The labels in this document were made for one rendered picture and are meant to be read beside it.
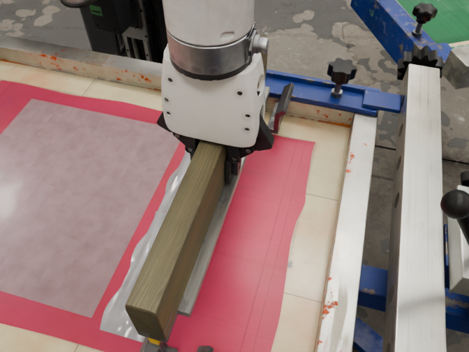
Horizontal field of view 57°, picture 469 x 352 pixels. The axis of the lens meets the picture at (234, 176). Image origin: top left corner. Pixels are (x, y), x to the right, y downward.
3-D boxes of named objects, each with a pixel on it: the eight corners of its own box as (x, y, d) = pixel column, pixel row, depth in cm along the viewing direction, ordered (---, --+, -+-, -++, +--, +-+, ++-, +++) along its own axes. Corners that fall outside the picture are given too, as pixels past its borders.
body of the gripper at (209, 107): (276, 27, 40) (268, 116, 48) (172, 10, 41) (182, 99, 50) (255, 77, 35) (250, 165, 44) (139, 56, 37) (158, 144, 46)
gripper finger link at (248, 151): (259, 131, 48) (257, 170, 53) (232, 126, 48) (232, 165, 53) (252, 152, 46) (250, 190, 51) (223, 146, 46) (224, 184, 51)
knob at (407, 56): (390, 96, 76) (403, 61, 70) (391, 76, 79) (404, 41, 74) (434, 104, 75) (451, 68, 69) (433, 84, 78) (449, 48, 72)
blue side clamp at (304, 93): (204, 106, 80) (202, 75, 75) (212, 89, 83) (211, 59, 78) (368, 138, 75) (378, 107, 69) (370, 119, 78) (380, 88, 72)
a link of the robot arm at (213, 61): (278, 8, 38) (276, 35, 40) (183, -7, 40) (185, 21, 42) (257, 57, 34) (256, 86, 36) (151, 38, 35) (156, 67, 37)
